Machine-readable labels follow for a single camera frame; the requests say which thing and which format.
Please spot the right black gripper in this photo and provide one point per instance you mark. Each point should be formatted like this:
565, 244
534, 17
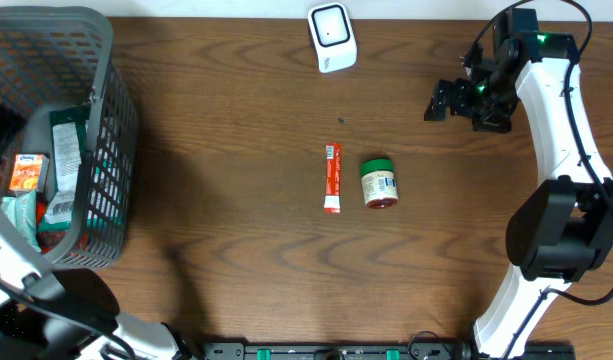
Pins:
458, 88

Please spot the green lid seasoning jar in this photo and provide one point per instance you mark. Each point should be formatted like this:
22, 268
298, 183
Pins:
378, 183

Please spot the red stick sachet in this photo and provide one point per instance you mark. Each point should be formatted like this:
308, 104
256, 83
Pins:
332, 199

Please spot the red snack packet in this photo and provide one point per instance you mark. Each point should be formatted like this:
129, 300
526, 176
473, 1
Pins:
47, 240

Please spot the light green wipes pack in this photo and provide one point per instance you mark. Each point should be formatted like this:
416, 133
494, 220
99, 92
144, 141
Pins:
21, 212

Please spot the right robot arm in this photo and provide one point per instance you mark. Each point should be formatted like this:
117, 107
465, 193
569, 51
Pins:
565, 228

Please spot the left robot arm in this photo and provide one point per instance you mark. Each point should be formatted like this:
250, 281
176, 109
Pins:
47, 313

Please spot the white barcode scanner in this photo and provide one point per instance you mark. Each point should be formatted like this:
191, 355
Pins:
332, 37

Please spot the grey plastic mesh basket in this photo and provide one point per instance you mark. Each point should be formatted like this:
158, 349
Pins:
54, 58

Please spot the orange tissue pack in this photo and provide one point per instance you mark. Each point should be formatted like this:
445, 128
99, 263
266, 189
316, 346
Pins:
29, 173

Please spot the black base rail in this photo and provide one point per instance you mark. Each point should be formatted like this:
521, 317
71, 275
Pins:
431, 350

